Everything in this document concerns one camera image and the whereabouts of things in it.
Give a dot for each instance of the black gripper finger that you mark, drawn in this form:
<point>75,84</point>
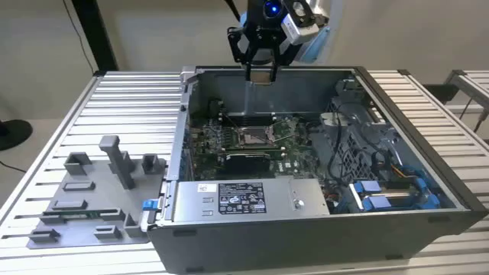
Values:
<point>277,68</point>
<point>235,43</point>

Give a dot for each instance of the silver square CPU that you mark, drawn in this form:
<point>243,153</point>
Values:
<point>262,78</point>

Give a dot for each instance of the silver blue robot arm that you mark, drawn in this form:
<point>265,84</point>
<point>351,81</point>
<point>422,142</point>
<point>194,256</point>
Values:
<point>318,51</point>

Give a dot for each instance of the green RAM stick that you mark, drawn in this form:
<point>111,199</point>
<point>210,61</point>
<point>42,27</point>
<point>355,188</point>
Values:
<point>253,148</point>
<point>85,213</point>

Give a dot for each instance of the green motherboard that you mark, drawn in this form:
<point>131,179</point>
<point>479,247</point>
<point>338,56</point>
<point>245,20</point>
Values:
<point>302,149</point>

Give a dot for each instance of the black graphics card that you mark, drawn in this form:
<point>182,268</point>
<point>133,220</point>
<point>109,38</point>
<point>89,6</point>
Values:
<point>247,166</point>

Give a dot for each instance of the black upright pole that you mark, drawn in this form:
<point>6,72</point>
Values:
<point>95,34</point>

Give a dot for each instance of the grey drive cage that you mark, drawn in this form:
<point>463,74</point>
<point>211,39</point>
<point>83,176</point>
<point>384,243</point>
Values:
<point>354,160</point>

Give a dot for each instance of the blue disk carrier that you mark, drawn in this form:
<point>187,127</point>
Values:
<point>376,202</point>
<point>368,186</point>

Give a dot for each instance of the aluminium side table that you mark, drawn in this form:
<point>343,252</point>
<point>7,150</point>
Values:
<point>470,83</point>

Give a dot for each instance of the silver power supply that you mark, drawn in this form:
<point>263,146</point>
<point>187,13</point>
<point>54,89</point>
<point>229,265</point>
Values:
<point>191,200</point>

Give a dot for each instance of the black PC case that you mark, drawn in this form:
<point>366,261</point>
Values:
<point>267,249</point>

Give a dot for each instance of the grey parts rack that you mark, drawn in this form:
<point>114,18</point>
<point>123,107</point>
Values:
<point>99,200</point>

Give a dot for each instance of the round black stand base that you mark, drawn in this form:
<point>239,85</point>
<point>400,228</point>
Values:
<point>15,134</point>

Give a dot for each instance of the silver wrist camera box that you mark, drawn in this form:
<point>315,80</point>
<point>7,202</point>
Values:
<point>300,28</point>

